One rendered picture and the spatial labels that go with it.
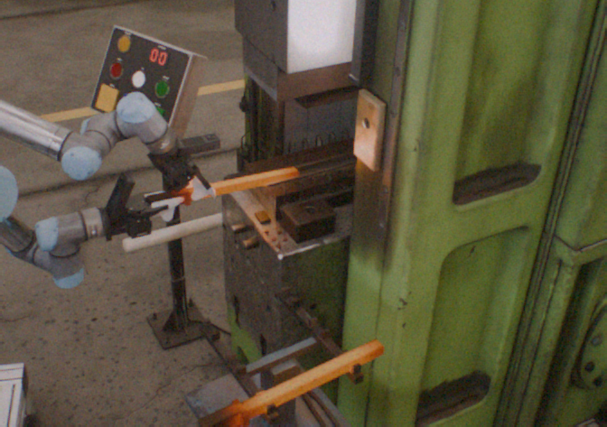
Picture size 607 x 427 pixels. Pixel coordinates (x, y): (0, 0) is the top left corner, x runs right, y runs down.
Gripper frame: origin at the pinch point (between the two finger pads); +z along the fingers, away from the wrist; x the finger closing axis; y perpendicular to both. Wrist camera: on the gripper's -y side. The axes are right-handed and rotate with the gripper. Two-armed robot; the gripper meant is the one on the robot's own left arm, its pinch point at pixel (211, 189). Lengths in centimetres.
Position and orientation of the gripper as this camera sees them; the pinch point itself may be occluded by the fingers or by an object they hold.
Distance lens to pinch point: 205.0
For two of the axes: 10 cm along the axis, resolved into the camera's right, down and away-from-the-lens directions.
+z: 4.1, 6.0, 6.9
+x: 4.7, 5.0, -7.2
